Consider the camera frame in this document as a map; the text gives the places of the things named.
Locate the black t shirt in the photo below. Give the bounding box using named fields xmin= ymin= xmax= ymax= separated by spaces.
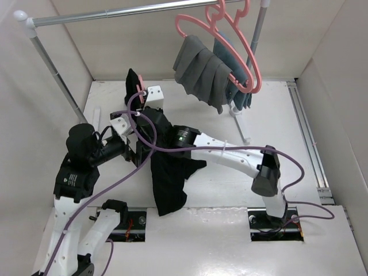
xmin=124 ymin=68 xmax=207 ymax=216

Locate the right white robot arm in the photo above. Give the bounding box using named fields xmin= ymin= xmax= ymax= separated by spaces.
xmin=132 ymin=108 xmax=287 ymax=227

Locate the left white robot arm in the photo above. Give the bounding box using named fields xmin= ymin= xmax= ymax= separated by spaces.
xmin=35 ymin=123 xmax=129 ymax=275

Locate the grey t shirt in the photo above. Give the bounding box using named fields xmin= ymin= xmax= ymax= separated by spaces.
xmin=173 ymin=35 xmax=232 ymax=114

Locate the blue t shirt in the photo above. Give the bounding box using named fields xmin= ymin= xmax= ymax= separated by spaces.
xmin=213 ymin=39 xmax=252 ymax=111

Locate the pink hanger with grey shirt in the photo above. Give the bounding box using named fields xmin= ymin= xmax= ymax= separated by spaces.
xmin=175 ymin=11 xmax=262 ymax=94

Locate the pink hanger with blue shirt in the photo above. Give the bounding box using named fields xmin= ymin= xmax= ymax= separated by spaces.
xmin=205 ymin=1 xmax=262 ymax=94

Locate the metal clothes rack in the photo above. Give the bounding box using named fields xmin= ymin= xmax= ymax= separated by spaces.
xmin=13 ymin=0 xmax=271 ymax=144

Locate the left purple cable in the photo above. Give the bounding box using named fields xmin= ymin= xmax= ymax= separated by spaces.
xmin=39 ymin=91 xmax=158 ymax=276

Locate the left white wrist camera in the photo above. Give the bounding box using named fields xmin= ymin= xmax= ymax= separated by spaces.
xmin=110 ymin=111 xmax=136 ymax=144

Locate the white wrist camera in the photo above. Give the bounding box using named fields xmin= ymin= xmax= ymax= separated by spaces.
xmin=144 ymin=85 xmax=164 ymax=109
xmin=110 ymin=111 xmax=136 ymax=144

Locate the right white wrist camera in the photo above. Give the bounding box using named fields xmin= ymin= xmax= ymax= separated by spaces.
xmin=144 ymin=85 xmax=164 ymax=109

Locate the aluminium rail on table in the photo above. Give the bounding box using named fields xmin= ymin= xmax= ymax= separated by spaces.
xmin=286 ymin=81 xmax=335 ymax=205

